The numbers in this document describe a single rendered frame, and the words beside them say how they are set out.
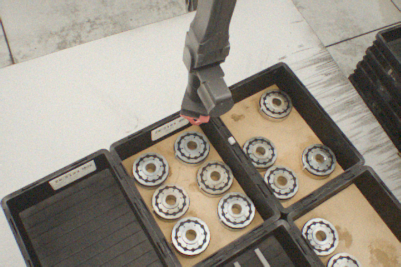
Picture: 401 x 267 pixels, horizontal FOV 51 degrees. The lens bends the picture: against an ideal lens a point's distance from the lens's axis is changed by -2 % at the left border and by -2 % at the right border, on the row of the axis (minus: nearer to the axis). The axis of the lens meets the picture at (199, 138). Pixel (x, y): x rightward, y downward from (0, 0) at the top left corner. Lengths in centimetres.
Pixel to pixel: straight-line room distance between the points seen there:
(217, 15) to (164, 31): 96
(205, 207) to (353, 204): 43
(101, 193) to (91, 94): 43
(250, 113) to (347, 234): 46
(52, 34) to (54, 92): 114
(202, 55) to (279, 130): 59
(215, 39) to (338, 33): 210
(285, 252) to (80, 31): 187
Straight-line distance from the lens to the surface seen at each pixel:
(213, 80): 84
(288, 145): 131
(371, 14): 304
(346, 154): 128
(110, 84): 153
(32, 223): 123
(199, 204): 119
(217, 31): 75
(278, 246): 120
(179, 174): 122
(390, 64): 205
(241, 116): 132
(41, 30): 269
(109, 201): 120
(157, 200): 116
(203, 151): 122
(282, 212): 112
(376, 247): 129
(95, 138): 143
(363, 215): 130
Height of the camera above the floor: 196
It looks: 63 degrees down
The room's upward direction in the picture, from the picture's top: 9 degrees clockwise
